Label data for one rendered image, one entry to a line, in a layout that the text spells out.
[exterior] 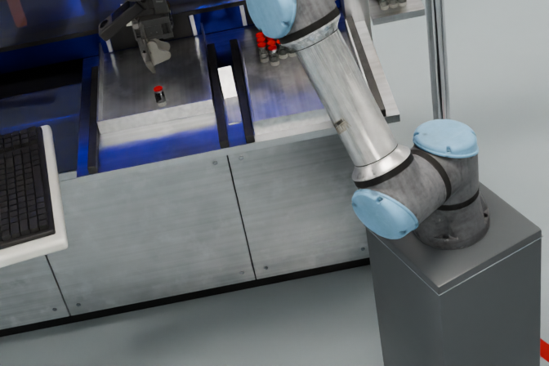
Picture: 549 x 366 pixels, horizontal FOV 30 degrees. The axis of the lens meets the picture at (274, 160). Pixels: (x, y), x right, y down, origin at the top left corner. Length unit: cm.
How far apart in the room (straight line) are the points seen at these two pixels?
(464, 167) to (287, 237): 109
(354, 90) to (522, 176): 166
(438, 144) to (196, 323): 136
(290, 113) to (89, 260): 91
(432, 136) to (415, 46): 214
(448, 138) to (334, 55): 28
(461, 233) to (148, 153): 69
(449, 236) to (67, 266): 129
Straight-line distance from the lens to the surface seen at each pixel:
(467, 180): 192
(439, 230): 199
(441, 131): 191
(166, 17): 220
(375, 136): 179
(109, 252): 289
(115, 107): 239
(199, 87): 238
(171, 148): 222
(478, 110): 366
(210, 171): 272
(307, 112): 218
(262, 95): 231
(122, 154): 224
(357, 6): 250
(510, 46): 399
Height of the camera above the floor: 218
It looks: 38 degrees down
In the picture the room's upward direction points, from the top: 11 degrees counter-clockwise
